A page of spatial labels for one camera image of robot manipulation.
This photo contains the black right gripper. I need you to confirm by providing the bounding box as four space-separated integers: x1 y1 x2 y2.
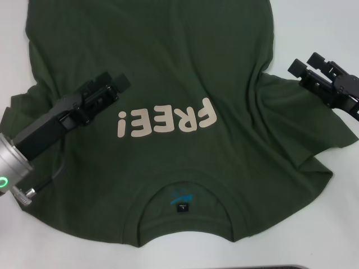
288 51 359 113

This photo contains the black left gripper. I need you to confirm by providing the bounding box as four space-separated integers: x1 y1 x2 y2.
15 71 132 163

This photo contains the dark green FREE T-shirt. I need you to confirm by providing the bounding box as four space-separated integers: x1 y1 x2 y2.
1 0 359 241

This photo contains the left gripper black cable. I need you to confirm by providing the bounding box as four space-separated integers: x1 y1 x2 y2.
11 155 68 206

